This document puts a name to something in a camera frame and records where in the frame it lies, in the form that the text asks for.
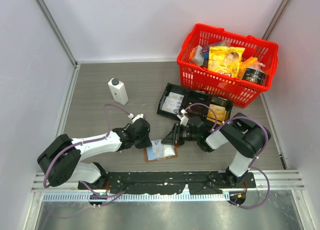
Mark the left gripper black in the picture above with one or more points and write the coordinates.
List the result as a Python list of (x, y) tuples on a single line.
[(147, 143)]

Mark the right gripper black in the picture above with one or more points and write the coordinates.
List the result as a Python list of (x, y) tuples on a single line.
[(174, 136)]

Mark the brown leather card holder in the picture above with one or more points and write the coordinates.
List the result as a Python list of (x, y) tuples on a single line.
[(170, 151)]

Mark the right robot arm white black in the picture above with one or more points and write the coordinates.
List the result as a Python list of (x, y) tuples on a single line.
[(247, 136)]

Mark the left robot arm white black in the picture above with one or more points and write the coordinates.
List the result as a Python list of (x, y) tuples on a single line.
[(62, 160)]

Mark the white cards stack in tray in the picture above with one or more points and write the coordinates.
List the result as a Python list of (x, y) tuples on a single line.
[(172, 103)]

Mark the brown cards stack in tray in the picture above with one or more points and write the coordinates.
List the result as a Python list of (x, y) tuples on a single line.
[(196, 110)]

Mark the yellow cards stack in tray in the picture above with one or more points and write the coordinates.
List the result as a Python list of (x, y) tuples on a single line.
[(219, 116)]

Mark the black compartment tray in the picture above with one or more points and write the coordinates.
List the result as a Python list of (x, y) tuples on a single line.
[(194, 97)]

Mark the white bottle grey cap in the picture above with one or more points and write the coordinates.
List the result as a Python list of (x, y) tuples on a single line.
[(118, 91)]

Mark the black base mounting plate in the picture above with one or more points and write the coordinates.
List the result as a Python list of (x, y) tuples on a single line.
[(169, 183)]

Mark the grey carton box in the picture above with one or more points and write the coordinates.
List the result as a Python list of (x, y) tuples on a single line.
[(196, 56)]

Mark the red plastic shopping basket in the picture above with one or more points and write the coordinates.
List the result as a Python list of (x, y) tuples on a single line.
[(241, 92)]

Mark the yellow snack bag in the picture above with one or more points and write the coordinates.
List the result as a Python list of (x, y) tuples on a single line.
[(225, 60)]

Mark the orange snack packet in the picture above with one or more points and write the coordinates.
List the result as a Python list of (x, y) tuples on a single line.
[(248, 62)]

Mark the black round can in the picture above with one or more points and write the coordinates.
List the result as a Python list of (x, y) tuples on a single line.
[(254, 75)]

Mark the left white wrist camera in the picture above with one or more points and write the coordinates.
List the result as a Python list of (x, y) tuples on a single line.
[(135, 117)]

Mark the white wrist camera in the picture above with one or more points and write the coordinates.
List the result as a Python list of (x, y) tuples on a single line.
[(135, 117), (184, 119)]

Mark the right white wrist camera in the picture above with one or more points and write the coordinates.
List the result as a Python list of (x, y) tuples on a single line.
[(184, 119)]

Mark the white slotted cable duct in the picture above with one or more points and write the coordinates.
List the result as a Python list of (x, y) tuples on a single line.
[(89, 197)]

